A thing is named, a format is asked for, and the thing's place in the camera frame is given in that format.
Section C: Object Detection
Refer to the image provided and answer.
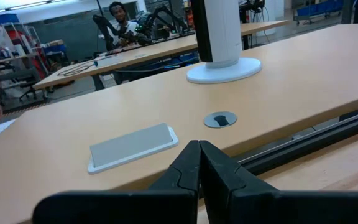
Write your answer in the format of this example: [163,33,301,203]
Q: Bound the blue storage bins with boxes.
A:
[293,0,345,19]

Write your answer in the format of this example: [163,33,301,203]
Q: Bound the white tower with black stripe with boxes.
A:
[186,0,263,85]

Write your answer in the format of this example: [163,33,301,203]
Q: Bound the white paper sheet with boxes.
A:
[0,119,17,140]

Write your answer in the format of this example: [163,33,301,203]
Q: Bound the black office chair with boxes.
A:
[0,67,50,104]

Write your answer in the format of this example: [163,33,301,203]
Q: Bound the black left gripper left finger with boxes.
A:
[32,139,201,224]

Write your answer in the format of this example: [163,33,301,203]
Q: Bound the long wooden background table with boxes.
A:
[32,20,290,91]

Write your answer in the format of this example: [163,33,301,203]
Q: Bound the black aluminium table frame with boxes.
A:
[237,108,358,177]

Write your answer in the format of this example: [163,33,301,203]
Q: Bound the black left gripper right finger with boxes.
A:
[200,140,358,224]

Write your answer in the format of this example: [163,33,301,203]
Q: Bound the grey desk cable hatch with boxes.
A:
[87,123,180,175]

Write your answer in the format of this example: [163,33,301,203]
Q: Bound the grey round desk grommet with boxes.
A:
[203,111,239,129]

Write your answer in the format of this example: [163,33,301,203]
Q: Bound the shelf with red blue bins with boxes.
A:
[0,12,49,72]

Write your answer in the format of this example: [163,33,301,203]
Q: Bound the light wood desk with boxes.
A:
[0,23,358,224]

